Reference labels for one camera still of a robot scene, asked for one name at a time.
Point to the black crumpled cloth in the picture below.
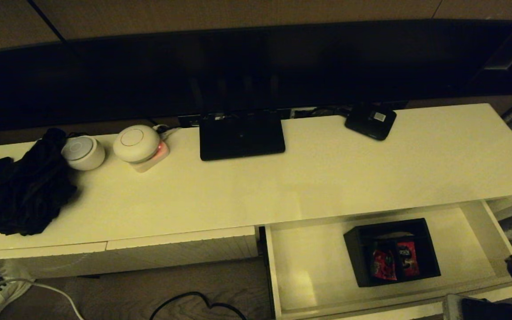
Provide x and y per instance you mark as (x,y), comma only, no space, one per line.
(29,191)

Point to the black router with antennas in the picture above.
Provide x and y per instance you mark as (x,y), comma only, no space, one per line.
(242,142)

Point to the white base pink light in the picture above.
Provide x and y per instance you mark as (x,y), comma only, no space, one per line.
(156,161)

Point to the white dome shaped device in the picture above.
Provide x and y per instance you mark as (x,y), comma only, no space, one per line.
(136,143)

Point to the black compartment organizer box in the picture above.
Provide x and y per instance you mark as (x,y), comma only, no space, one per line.
(358,262)

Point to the white pull-out drawer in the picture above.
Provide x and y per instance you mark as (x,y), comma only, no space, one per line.
(309,266)

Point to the red snack packet face print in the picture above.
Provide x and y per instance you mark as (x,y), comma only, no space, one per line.
(408,260)

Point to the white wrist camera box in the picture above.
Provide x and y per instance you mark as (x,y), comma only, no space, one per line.
(452,309)

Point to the small white cylinder speaker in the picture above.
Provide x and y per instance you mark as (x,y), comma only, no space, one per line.
(82,153)

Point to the white TV cabinet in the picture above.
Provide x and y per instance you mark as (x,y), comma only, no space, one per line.
(238,186)

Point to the red snack packet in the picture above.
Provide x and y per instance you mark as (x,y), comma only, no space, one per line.
(384,266)

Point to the white sneaker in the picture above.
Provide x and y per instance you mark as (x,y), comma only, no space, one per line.
(5,295)

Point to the black set-top box white label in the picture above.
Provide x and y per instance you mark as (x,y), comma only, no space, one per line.
(369,126)

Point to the black flat screen television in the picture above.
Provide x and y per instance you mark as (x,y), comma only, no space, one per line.
(105,80)

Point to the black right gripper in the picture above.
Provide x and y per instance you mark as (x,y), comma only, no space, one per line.
(496,311)

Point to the white beadboard cabinet door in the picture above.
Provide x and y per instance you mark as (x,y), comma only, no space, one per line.
(38,262)

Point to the dark wall frame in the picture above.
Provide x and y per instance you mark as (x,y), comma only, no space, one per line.
(505,53)

